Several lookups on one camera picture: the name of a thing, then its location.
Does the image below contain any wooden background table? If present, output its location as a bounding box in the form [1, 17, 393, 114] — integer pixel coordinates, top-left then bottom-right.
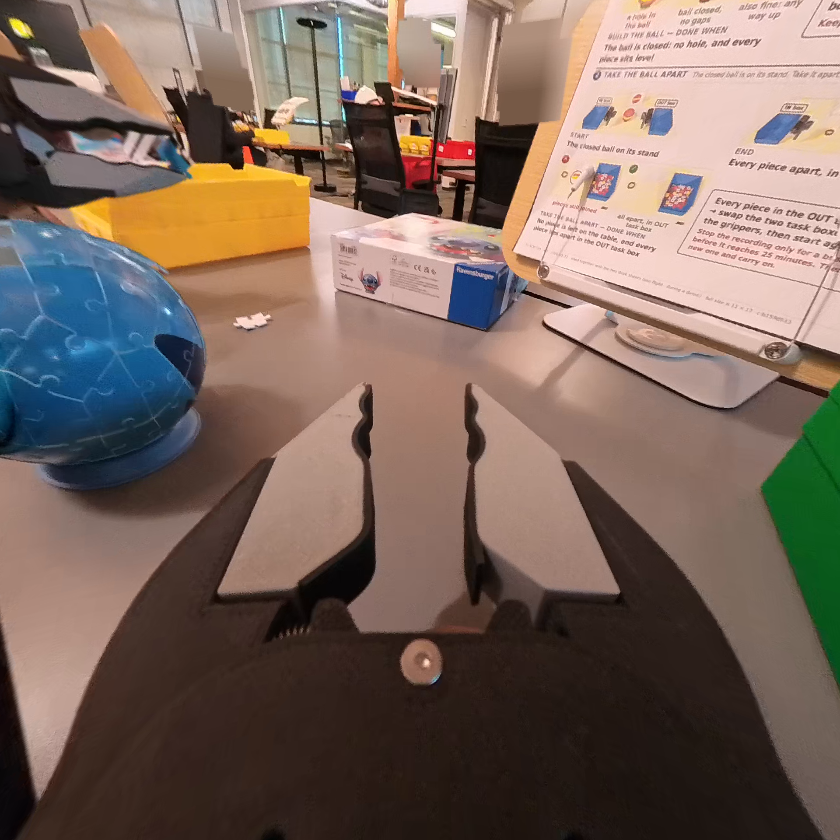
[252, 129, 349, 191]

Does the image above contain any printed instruction sheet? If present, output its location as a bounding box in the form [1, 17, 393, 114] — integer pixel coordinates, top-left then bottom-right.
[513, 0, 840, 354]

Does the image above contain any black floor lamp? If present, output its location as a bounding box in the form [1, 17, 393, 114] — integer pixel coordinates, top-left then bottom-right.
[296, 16, 337, 195]

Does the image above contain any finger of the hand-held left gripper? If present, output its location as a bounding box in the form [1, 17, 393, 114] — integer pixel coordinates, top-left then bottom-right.
[26, 147, 193, 206]
[0, 56, 175, 136]

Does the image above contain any instruction sheet on stand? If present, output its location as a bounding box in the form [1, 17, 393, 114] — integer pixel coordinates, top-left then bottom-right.
[502, 0, 840, 409]

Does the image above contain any yellow plastic bin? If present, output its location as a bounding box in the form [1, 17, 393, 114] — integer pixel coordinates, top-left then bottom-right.
[68, 162, 312, 270]

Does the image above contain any brown cardboard sheet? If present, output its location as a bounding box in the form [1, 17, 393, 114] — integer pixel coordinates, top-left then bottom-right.
[79, 23, 168, 126]

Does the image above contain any blue round ball stand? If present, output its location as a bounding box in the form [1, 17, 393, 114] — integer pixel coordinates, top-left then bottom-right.
[38, 408, 202, 491]

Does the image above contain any white and blue puzzle box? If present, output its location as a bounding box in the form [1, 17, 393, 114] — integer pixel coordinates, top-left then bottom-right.
[330, 213, 530, 332]

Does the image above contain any black office chair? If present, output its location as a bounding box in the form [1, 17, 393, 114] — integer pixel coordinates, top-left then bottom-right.
[340, 97, 442, 219]
[468, 117, 540, 229]

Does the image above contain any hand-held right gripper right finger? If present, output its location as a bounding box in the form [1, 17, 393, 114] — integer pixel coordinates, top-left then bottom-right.
[464, 384, 622, 624]

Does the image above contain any blue puzzle ball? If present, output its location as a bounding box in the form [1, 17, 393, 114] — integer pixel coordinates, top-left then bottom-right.
[0, 219, 207, 464]

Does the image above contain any green plastic bin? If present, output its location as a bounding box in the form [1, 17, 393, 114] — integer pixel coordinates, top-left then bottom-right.
[761, 382, 840, 686]

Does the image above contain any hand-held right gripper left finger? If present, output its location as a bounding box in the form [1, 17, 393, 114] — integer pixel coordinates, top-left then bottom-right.
[217, 384, 376, 641]

